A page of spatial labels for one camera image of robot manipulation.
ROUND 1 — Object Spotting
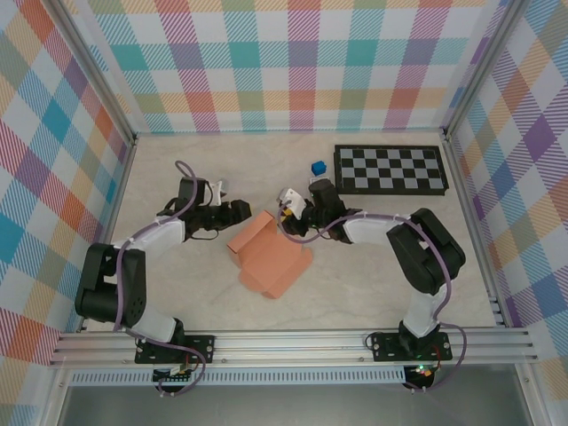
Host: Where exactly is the pink paper box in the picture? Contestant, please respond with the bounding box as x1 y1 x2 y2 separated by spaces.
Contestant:
226 210 313 299

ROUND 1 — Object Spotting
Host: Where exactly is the black grey chessboard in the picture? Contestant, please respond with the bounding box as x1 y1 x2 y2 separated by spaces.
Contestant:
332 144 449 197

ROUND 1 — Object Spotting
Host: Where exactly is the aluminium frame side rail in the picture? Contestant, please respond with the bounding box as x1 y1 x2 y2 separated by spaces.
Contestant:
75 135 139 334
442 130 510 329

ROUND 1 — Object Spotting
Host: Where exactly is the thin aluminium wall rail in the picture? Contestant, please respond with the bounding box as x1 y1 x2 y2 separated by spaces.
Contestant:
134 130 446 137

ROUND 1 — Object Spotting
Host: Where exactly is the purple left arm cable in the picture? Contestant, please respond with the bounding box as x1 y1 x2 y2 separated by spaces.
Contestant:
113 159 206 398

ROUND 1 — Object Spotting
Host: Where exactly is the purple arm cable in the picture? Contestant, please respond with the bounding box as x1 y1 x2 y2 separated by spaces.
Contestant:
113 159 206 398
275 201 467 395

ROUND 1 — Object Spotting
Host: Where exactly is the wide aluminium mounting rail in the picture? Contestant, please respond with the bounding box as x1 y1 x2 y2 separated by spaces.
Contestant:
48 327 540 368

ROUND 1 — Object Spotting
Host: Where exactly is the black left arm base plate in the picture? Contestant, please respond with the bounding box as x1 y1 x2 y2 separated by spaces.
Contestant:
135 335 217 366

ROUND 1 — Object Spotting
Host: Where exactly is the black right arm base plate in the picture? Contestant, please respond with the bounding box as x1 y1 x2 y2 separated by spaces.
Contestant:
371 332 453 363

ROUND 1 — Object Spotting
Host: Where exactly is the perforated metal cable tray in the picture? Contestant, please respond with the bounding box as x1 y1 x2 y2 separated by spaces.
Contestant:
69 370 408 387

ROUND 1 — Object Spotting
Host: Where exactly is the aluminium frame post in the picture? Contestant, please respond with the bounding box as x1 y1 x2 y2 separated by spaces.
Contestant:
441 0 532 143
42 0 139 147

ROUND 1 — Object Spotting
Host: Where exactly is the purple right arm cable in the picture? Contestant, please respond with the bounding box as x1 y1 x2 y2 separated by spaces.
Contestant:
275 201 467 395

